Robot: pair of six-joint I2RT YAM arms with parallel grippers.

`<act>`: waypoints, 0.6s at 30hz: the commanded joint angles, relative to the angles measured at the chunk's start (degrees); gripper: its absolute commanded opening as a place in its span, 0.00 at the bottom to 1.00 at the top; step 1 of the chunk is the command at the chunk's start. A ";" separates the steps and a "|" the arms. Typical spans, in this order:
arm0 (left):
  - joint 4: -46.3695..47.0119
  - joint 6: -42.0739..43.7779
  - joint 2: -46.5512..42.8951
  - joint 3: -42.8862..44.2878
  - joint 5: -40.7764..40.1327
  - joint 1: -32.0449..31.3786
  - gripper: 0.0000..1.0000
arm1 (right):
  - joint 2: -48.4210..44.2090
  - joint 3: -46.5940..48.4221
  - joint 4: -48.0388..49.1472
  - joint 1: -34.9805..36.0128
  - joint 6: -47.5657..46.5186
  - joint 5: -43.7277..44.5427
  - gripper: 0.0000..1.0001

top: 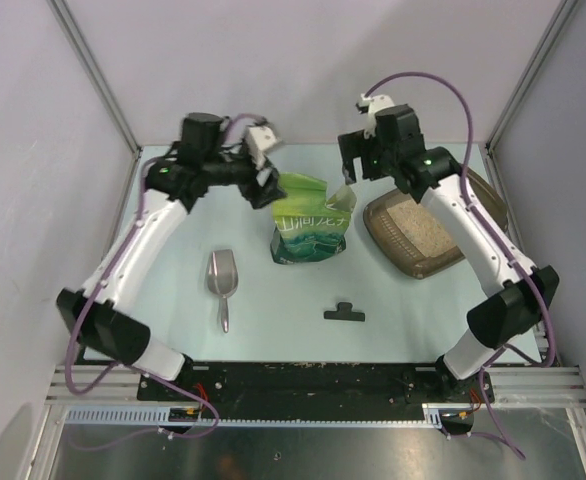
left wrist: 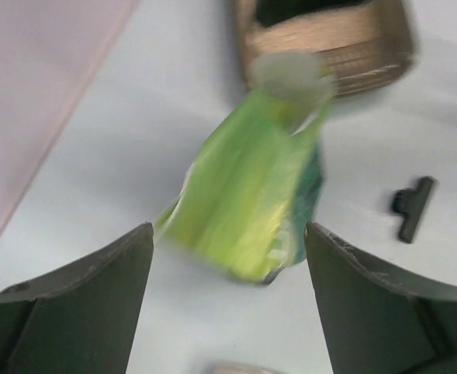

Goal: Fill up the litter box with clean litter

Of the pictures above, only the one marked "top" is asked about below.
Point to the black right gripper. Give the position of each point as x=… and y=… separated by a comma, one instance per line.
x=355, y=145

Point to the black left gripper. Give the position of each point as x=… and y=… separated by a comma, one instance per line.
x=259, y=195

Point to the green litter bag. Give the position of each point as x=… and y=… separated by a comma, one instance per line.
x=310, y=227

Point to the metal scoop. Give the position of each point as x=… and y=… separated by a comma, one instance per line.
x=222, y=280

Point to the black bag clip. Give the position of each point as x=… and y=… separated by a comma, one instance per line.
x=344, y=311

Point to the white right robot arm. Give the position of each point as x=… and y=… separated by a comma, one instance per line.
x=518, y=292

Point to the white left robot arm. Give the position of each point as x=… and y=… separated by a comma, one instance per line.
x=97, y=314

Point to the brown plastic litter box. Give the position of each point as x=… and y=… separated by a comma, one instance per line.
x=396, y=247

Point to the beige cat litter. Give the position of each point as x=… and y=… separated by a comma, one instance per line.
x=421, y=229

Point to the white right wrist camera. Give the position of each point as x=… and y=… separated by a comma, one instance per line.
x=370, y=106

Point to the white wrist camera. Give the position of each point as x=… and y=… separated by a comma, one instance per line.
x=260, y=140
x=370, y=106

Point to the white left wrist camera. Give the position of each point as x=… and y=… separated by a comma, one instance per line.
x=260, y=140

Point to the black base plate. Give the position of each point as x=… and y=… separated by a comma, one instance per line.
x=413, y=382

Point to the white slotted cable duct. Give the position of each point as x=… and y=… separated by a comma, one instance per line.
x=395, y=416

